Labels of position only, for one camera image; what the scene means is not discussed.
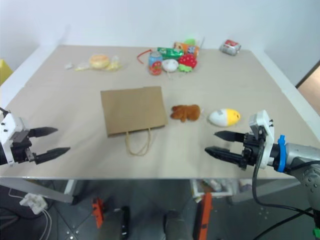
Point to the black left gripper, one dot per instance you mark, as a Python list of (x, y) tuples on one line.
[(21, 147)]

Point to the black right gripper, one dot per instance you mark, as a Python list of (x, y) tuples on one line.
[(251, 147)]

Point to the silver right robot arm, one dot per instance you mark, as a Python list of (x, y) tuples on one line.
[(300, 155)]

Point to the brown paper bag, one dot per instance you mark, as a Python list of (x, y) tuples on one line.
[(132, 110)]

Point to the green snack packet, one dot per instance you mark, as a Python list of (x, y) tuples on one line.
[(170, 52)]

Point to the white yellow toy mouse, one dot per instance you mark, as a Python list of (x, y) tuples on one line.
[(221, 118)]

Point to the white storage crate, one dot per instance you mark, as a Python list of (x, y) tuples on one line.
[(215, 186)]

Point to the brown plush toy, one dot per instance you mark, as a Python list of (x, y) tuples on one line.
[(186, 112)]

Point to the white power adapter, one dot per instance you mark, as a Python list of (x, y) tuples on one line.
[(32, 201)]

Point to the orange black tool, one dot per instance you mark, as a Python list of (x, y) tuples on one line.
[(203, 215)]

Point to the small white wrapped item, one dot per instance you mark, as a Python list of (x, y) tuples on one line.
[(68, 66)]

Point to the yellow snack packet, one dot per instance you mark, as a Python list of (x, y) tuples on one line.
[(81, 67)]

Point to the yellow box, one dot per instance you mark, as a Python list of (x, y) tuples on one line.
[(3, 71)]

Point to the orange clamp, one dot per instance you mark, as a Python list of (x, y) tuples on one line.
[(98, 211)]

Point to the red strawberry plush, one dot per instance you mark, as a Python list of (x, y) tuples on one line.
[(188, 60)]

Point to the white round plush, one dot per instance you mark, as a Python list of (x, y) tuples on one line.
[(170, 65)]

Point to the burger toy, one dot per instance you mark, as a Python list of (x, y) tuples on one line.
[(99, 61)]

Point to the crushed silver red can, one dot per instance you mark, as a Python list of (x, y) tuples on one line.
[(230, 47)]

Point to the brown wooden panel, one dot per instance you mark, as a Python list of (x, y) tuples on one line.
[(311, 87)]

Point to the clear yellow plastic wrapper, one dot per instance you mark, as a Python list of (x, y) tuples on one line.
[(115, 64)]

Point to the orange snack box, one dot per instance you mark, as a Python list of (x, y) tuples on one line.
[(186, 47)]

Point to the blue red soda can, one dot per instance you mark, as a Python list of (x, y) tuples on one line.
[(155, 63)]

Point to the green plush toy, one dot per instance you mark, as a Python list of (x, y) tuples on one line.
[(190, 41)]

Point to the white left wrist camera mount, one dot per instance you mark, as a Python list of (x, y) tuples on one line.
[(11, 125)]

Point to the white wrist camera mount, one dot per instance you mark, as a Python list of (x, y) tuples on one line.
[(11, 125), (265, 120)]

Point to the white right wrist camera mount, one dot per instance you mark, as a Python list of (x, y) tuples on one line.
[(265, 120)]

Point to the white table frame beam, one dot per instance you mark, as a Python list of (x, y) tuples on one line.
[(37, 191)]

